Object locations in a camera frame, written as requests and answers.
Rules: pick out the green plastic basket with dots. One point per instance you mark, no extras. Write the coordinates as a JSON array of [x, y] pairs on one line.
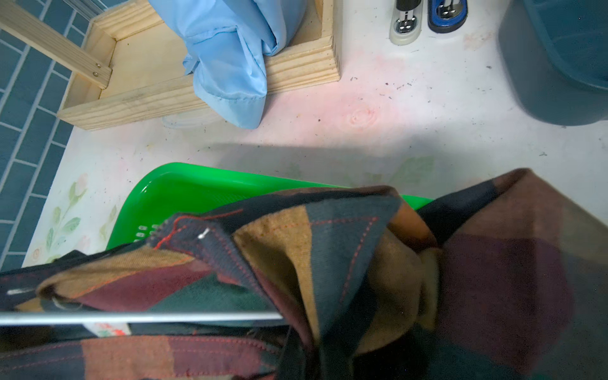
[[185, 188]]

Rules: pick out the wooden clothes rack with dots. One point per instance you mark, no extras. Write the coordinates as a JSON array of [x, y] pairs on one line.
[[130, 67]]

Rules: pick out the white wire hanger plaid shirt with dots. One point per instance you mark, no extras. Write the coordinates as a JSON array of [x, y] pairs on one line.
[[82, 318]]

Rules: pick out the light blue long-sleeve shirt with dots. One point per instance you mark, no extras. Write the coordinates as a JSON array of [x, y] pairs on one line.
[[227, 42]]

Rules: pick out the white black stapler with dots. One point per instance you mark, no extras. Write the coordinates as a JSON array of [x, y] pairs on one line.
[[405, 24]]

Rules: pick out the blue black stapler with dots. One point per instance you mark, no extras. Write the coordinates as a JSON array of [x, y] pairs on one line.
[[446, 16]]

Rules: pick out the teal plastic tub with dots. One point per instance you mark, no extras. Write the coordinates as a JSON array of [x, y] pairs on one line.
[[555, 54]]

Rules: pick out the plaid long-sleeve shirt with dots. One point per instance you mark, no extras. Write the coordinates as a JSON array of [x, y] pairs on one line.
[[506, 279]]

